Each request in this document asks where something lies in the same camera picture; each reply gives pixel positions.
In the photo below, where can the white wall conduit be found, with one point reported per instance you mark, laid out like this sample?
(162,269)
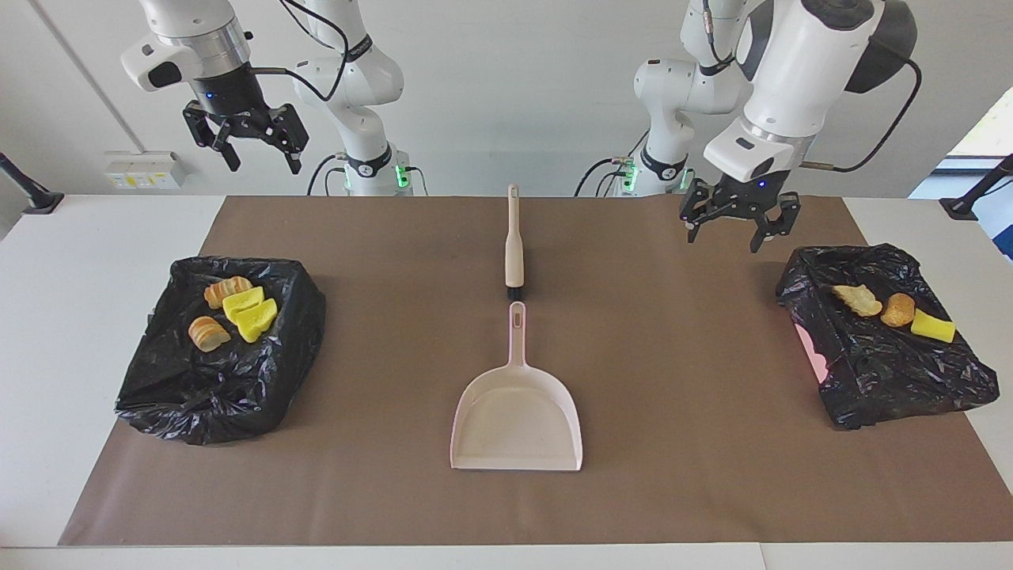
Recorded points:
(87,76)

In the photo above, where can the toy croissant bread piece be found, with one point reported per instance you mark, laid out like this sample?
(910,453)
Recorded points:
(859,300)
(208,333)
(224,291)

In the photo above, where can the bright window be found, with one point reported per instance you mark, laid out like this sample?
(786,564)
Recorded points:
(989,134)

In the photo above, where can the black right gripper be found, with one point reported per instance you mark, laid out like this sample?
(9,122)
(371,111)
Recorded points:
(229,99)

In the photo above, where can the black bag lined bin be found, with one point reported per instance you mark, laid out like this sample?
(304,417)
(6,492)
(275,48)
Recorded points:
(221,388)

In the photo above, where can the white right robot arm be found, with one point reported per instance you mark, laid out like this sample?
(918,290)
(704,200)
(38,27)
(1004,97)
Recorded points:
(360,79)

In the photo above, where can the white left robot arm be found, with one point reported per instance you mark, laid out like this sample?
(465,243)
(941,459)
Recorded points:
(799,63)

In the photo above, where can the blue object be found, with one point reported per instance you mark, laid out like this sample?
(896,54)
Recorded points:
(1007,244)

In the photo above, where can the brown round toy bread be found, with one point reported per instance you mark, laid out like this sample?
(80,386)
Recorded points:
(898,310)

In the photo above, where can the yellow ridged foam piece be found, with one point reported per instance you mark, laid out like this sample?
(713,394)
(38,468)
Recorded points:
(255,320)

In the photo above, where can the yellow foam wedge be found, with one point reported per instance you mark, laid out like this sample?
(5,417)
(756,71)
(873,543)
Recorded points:
(932,326)

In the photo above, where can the brown paper table mat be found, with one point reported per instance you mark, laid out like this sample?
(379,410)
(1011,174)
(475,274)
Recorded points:
(506,507)

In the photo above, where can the black clamp stand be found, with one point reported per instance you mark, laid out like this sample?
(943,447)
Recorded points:
(36,198)
(961,207)

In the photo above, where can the yellow notched foam piece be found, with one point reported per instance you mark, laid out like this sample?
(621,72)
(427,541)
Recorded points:
(241,302)

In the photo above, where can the black bag pink bin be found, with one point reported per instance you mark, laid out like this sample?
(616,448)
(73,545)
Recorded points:
(886,372)

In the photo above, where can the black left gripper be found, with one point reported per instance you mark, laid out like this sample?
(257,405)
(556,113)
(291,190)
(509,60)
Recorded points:
(748,194)

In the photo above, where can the white wall outlet box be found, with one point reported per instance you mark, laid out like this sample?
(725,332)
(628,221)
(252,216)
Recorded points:
(142,170)

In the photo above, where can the beige plastic dustpan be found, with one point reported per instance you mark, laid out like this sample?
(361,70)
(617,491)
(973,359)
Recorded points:
(516,419)

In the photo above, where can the beige hand brush black bristles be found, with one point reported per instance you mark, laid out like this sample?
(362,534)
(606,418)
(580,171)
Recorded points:
(515,253)

